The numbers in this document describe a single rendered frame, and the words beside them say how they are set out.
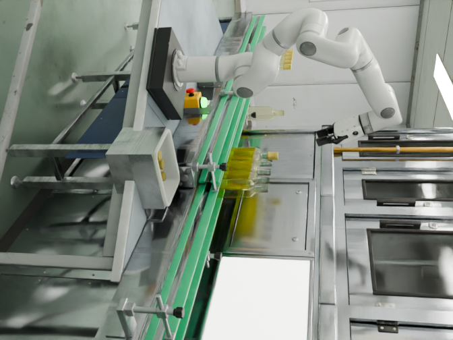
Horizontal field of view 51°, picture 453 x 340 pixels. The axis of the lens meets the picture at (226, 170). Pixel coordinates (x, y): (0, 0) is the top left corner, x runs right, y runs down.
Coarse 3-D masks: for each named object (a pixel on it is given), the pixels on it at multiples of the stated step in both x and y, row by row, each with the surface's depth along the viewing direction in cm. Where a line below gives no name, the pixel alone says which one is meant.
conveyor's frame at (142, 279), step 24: (240, 24) 298; (216, 96) 217; (192, 120) 201; (192, 144) 185; (192, 192) 176; (168, 216) 165; (144, 240) 156; (168, 240) 155; (144, 264) 147; (168, 264) 148; (120, 288) 140; (144, 288) 139; (96, 336) 127
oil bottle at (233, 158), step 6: (234, 156) 198; (240, 156) 197; (246, 156) 197; (252, 156) 196; (228, 162) 196; (234, 162) 195; (240, 162) 194; (246, 162) 194; (252, 162) 193; (258, 162) 194
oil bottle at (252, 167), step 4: (228, 164) 194; (232, 164) 194; (236, 164) 193; (240, 164) 193; (244, 164) 193; (248, 164) 192; (252, 164) 192; (228, 168) 192; (232, 168) 191; (236, 168) 191; (240, 168) 191; (244, 168) 190; (248, 168) 190; (252, 168) 190; (256, 168) 190; (256, 172) 190
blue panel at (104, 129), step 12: (228, 24) 307; (120, 96) 234; (108, 108) 225; (120, 108) 223; (96, 120) 216; (108, 120) 214; (120, 120) 213; (96, 132) 206; (108, 132) 205; (72, 156) 192; (84, 156) 191; (96, 156) 190
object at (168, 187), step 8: (168, 136) 162; (160, 144) 152; (168, 144) 164; (168, 152) 166; (168, 160) 168; (176, 160) 168; (168, 168) 170; (176, 168) 169; (160, 176) 152; (168, 176) 172; (176, 176) 171; (160, 184) 154; (168, 184) 169; (176, 184) 169; (168, 192) 166; (168, 200) 162
